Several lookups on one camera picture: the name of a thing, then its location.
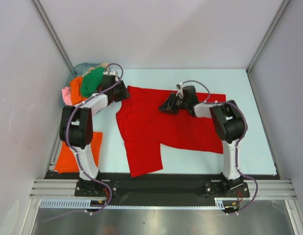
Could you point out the aluminium corner post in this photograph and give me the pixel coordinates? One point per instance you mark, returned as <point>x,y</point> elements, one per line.
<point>269,32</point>
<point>52,33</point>

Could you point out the right aluminium corner post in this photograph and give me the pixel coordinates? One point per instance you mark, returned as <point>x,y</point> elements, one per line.
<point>269,32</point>

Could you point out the blue plastic basket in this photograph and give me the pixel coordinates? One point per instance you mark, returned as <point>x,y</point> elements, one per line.
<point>77,71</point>

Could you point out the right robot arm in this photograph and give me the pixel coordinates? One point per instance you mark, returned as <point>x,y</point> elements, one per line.
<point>230,126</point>

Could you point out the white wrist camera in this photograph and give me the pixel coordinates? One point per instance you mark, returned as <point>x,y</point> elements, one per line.
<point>180,89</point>
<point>111,72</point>

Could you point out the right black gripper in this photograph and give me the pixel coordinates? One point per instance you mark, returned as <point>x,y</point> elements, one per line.
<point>164,107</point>

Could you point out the red t shirt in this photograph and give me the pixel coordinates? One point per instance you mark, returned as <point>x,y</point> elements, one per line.
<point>144,128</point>

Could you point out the pink garment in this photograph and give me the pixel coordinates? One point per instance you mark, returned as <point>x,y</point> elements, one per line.
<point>67,96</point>

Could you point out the orange garment in basket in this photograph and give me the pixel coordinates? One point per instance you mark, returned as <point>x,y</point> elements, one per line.
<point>76,91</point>

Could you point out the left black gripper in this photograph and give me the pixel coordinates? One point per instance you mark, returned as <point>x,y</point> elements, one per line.
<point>124,94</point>

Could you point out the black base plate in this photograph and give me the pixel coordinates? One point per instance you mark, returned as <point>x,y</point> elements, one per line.
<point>159,189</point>

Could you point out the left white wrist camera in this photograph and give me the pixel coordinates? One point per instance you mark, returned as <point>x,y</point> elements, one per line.
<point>111,72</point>

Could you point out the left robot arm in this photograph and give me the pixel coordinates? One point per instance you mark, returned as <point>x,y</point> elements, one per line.
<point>76,131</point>

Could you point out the white slotted cable duct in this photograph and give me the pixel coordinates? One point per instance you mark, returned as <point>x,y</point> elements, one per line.
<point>94,204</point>

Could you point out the beige garment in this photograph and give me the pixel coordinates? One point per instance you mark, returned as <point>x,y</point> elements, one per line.
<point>102,65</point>

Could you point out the folded orange t shirt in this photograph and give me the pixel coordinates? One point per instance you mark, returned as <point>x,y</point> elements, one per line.
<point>66,162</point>

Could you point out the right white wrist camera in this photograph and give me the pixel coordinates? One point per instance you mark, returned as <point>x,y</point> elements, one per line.
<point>180,89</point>

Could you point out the left aluminium corner post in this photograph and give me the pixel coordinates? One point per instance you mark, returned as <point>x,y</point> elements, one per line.
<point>52,33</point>

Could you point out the green garment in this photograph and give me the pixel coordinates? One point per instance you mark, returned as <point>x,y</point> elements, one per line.
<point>91,80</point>

